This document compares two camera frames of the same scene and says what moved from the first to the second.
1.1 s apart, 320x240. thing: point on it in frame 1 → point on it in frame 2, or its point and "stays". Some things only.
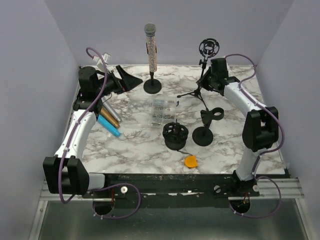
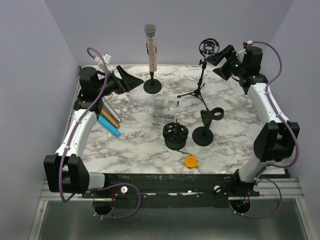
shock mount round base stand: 175,135 stays
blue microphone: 109,126 stays
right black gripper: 203,82 → 229,51
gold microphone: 105,114 stays
